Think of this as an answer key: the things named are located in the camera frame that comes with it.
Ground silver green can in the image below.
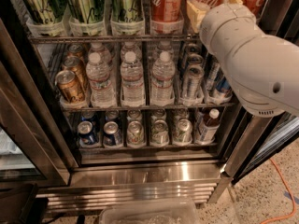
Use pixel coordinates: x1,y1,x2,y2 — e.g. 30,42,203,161
173,119,192,146
150,119,169,147
126,121,145,147

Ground green drink can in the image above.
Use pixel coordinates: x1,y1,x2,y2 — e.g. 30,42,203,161
67,0,106,35
22,0,66,37
111,0,143,35

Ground orange floor cable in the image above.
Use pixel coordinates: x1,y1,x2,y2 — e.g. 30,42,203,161
260,158,297,224

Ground gold can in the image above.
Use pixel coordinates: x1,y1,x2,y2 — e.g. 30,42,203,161
63,56,88,91
66,44,86,61
55,70,85,104

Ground middle green drink can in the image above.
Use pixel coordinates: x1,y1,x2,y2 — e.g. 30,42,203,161
67,0,106,35

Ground front silver slim can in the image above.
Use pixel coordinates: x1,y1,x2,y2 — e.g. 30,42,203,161
181,64,204,100

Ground left green drink can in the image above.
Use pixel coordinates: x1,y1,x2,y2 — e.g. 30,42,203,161
22,0,66,37

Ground clear plastic bin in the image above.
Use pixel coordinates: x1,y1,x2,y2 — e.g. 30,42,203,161
99,198,200,224

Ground right front water bottle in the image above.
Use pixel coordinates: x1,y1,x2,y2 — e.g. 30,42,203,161
150,51,176,106

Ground white capped drink bottle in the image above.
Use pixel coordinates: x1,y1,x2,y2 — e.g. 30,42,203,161
195,108,220,145

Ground front blue slim can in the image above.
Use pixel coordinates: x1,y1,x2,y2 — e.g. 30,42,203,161
213,77,232,99

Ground middle front water bottle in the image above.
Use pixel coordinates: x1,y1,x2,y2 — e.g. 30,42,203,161
121,51,145,107

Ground left blue pepsi can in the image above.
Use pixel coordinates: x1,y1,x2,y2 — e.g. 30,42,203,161
78,121,99,146

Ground front gold can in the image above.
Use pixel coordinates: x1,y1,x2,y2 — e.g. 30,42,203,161
55,70,85,104

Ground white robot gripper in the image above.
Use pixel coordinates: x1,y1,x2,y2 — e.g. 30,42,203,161
187,0,263,63

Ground stainless steel fridge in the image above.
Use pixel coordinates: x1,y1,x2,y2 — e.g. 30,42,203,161
0,0,299,217

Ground front silver green can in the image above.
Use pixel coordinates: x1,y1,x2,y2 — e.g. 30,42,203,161
126,121,145,147

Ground right green drink can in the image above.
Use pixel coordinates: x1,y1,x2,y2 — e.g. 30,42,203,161
111,0,143,35

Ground middle gold can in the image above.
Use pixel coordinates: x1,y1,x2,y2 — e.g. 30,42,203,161
63,56,88,91

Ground open fridge door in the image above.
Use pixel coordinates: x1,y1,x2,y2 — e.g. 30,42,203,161
224,112,299,185

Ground water bottle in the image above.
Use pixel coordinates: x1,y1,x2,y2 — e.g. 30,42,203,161
150,51,176,106
86,52,116,108
121,51,145,107

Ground left front water bottle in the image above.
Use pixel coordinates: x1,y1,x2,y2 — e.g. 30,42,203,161
86,52,116,108

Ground blue pepsi can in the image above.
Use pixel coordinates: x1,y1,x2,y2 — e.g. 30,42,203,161
103,121,123,147
78,121,99,146

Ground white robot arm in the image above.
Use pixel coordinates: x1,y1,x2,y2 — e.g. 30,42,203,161
186,0,299,118

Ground back gold can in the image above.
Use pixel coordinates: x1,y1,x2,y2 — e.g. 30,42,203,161
66,44,86,61

